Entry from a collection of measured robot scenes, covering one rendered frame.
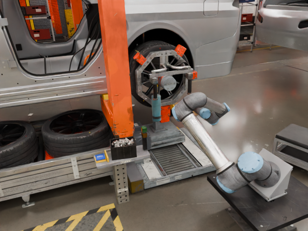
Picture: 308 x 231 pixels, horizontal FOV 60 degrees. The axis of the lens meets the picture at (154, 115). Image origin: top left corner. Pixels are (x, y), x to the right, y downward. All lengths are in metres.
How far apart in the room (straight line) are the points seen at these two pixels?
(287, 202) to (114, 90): 1.46
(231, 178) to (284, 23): 3.14
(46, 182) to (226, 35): 2.24
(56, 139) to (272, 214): 1.77
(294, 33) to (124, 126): 3.07
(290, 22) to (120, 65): 3.06
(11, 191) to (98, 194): 0.70
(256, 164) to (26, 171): 1.74
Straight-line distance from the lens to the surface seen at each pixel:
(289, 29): 4.55
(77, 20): 4.71
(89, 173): 2.48
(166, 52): 2.56
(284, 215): 2.02
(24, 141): 2.56
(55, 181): 2.49
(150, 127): 3.03
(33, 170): 2.43
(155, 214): 2.30
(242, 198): 2.06
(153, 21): 2.63
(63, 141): 2.46
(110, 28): 1.99
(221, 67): 3.07
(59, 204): 2.55
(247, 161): 1.88
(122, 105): 2.15
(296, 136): 2.89
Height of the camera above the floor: 1.64
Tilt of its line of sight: 25 degrees down
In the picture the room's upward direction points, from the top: 2 degrees counter-clockwise
